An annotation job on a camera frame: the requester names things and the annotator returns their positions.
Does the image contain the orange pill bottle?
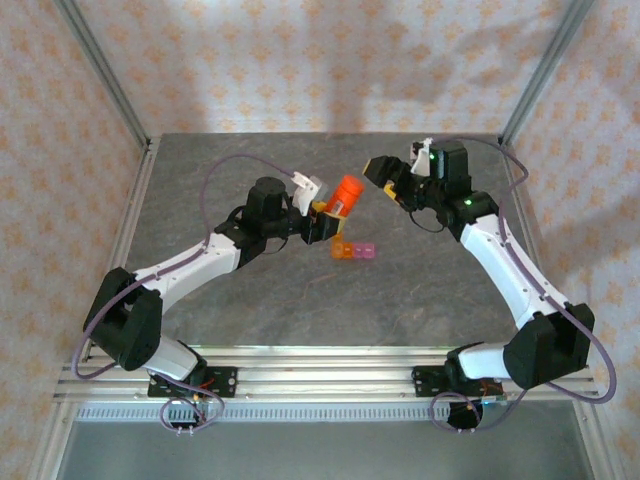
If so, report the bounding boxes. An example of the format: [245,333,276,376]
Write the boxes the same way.
[327,174,366,220]

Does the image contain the orange pink pill organizer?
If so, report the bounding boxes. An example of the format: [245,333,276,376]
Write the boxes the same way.
[329,230,376,261]

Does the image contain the orange patterned white curtain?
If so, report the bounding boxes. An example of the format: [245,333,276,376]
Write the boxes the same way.
[0,0,640,480]

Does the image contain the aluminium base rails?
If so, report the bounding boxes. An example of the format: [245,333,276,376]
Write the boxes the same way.
[52,344,601,404]

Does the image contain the grey metal panel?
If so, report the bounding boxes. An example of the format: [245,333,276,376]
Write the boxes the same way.
[54,419,596,480]

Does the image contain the thin black right gripper cable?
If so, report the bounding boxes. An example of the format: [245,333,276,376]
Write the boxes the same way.
[405,204,444,234]

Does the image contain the aluminium table side rail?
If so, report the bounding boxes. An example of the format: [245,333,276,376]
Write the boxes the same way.
[79,137,161,361]
[499,142,569,361]

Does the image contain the aluminium frame post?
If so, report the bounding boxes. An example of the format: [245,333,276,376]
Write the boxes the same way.
[499,0,596,149]
[52,0,154,151]

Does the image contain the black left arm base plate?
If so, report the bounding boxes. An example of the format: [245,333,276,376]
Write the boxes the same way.
[147,366,239,400]

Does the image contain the grey slotted cable duct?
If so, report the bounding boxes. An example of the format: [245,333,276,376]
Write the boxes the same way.
[74,403,576,424]

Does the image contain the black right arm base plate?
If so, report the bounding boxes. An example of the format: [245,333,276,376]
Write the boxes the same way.
[412,364,506,400]

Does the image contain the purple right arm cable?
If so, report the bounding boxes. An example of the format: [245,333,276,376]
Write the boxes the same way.
[429,135,617,435]

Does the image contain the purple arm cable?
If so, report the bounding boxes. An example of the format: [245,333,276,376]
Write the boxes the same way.
[73,153,301,439]
[429,135,617,435]

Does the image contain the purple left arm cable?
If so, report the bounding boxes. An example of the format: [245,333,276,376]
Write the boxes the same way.
[73,153,301,439]

